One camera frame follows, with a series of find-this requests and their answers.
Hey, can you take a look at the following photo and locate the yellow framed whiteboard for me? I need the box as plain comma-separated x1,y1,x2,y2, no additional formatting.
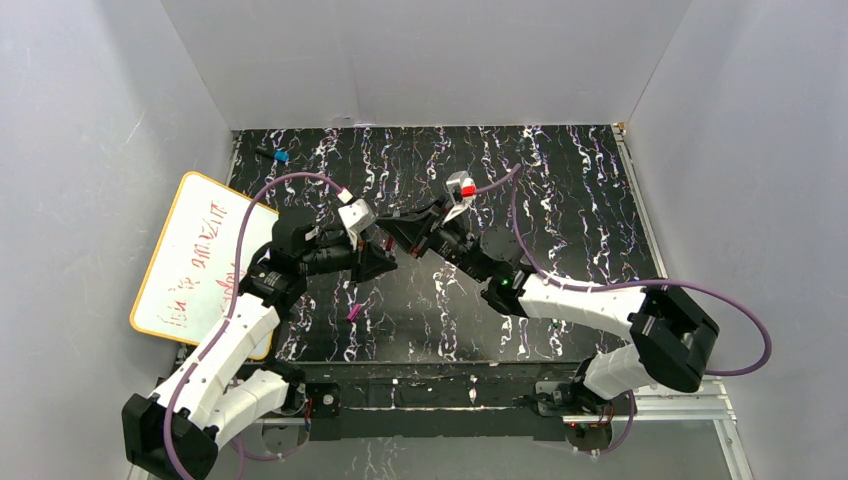
129,172,250,345

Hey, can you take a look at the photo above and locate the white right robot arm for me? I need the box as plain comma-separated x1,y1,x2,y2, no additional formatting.
376,199,719,410

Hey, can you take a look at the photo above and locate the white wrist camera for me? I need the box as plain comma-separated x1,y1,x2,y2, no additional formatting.
443,171,477,223
338,198,376,250

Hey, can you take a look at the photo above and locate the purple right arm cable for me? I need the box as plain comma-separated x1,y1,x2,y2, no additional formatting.
473,163,774,455

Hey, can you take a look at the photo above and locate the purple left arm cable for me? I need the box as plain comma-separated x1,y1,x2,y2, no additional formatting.
162,172,352,480

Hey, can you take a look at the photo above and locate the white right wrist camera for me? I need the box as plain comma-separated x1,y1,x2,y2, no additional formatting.
443,171,477,223

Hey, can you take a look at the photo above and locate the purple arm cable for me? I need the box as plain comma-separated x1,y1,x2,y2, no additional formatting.
162,172,352,480
473,163,774,455

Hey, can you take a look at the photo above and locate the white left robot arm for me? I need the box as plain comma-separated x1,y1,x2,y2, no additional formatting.
121,224,397,479

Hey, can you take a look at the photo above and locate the magenta pen cap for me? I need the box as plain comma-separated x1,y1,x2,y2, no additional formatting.
346,304,362,322

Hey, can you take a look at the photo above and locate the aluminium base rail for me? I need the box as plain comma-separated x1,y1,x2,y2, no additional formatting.
253,368,753,479

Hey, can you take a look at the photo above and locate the blue capped black marker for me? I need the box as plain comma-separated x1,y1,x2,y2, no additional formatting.
255,146,290,163

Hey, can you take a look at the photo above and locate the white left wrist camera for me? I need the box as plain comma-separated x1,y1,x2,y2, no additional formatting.
338,198,376,250

